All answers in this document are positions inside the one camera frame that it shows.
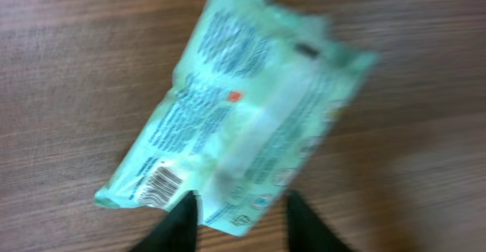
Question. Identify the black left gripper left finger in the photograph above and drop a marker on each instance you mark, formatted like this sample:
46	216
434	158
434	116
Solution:
177	232

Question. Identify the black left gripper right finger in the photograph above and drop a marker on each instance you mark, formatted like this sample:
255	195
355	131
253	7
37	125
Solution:
306	230

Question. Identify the mint green wipes packet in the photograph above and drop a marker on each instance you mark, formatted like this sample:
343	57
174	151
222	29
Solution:
255	91

